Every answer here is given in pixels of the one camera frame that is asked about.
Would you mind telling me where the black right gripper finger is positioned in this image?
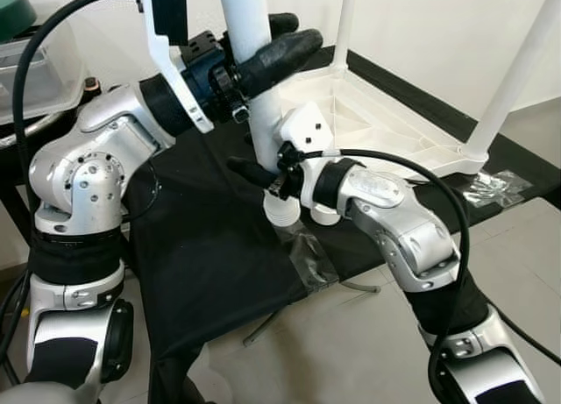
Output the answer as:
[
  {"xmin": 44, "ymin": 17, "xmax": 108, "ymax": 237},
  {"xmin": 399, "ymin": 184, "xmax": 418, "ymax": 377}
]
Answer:
[{"xmin": 226, "ymin": 156, "xmax": 278, "ymax": 191}]

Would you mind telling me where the white plastic children table top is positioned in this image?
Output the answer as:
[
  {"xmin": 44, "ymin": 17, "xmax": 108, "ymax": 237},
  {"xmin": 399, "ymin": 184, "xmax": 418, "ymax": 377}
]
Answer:
[{"xmin": 279, "ymin": 65, "xmax": 488, "ymax": 227}]

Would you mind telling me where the clear tape patch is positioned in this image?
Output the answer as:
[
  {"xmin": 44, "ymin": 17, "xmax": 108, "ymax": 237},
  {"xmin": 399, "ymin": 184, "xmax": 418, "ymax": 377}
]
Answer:
[
  {"xmin": 460, "ymin": 169, "xmax": 534, "ymax": 209},
  {"xmin": 279, "ymin": 224, "xmax": 340, "ymax": 291}
]

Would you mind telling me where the black tablecloth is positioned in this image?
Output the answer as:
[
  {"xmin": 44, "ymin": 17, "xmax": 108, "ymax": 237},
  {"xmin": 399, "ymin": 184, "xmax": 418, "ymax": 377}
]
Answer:
[{"xmin": 123, "ymin": 46, "xmax": 561, "ymax": 404}]

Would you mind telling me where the clear plastic container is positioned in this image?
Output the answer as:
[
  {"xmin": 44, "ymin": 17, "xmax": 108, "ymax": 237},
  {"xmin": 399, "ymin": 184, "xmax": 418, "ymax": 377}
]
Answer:
[{"xmin": 0, "ymin": 18, "xmax": 90, "ymax": 124}]

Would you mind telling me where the dark green round lid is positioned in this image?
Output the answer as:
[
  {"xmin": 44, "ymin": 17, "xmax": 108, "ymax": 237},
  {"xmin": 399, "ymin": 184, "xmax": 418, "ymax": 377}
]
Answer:
[{"xmin": 0, "ymin": 0, "xmax": 39, "ymax": 42}]

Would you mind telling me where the black round bowl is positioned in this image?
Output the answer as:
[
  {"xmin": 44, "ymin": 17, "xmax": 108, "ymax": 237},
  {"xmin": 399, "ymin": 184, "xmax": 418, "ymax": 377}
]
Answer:
[{"xmin": 0, "ymin": 110, "xmax": 67, "ymax": 159}]

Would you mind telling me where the dark wooden stool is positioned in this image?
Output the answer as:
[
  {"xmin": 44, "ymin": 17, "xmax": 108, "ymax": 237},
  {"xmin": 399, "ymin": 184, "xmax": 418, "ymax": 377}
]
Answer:
[{"xmin": 0, "ymin": 163, "xmax": 38, "ymax": 247}]

